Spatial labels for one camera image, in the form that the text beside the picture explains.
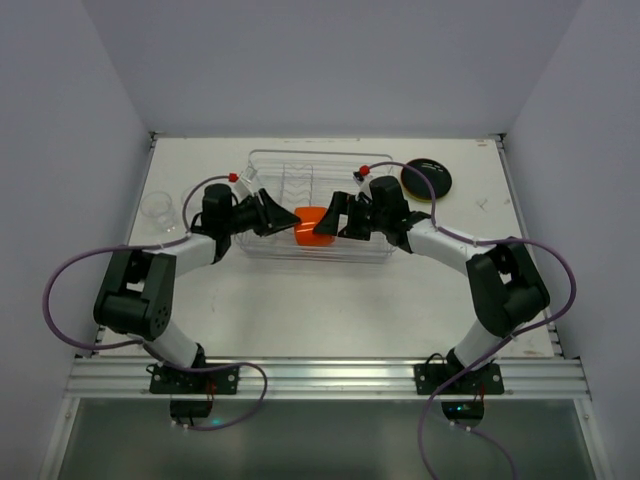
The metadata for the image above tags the white wire dish rack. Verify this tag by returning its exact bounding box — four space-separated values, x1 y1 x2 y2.
236 150 398 262

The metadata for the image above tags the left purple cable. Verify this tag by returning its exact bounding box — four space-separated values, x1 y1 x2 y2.
42 171 239 351

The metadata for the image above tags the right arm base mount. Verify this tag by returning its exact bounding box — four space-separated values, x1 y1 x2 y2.
413 353 505 428

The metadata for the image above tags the clear plastic rack tray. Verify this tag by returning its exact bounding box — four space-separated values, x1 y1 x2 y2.
234 148 399 265

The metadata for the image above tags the clear glass cup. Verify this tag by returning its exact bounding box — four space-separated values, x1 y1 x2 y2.
139 191 177 232
180 185 205 225

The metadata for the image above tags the orange plate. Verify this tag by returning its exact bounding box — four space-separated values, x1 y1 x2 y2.
399 173 430 199

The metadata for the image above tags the green plate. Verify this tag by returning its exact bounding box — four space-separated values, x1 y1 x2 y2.
410 197 439 205

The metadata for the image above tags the black plate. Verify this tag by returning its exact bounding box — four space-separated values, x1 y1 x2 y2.
400 158 453 202

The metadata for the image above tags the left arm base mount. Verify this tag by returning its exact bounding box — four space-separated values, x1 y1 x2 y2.
146 364 239 427

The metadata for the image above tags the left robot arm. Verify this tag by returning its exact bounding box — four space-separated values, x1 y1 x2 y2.
93 184 300 373

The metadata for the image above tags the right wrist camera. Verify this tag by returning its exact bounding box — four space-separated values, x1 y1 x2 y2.
353 165 371 196

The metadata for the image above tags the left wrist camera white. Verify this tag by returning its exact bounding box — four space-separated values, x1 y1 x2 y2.
235 166 262 199

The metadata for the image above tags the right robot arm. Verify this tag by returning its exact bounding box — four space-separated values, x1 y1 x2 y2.
314 176 550 379

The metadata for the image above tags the aluminium frame rail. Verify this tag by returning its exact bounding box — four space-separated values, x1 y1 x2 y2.
64 356 590 400

